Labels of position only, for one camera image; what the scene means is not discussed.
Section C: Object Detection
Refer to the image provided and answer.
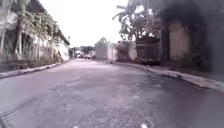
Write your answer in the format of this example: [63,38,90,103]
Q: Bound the dark gate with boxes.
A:
[134,35,162,65]

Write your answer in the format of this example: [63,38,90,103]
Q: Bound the pale grey wall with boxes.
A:
[94,41,138,62]

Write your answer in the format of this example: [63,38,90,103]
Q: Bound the green bush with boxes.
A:
[179,49,205,70]

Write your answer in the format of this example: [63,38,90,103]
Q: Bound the trees with climbing plants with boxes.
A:
[11,0,62,62]

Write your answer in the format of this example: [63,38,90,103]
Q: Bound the grey asphalt road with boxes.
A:
[0,58,224,128]

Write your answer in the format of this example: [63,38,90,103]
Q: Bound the pale building with dark roof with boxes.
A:
[0,0,71,73]

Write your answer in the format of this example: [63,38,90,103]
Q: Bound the banana tree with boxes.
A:
[112,0,162,43]

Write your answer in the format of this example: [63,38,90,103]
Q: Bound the concrete kerb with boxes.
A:
[111,60,224,93]
[0,61,65,80]

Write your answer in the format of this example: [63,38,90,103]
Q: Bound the pale pink wall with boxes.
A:
[160,17,224,73]

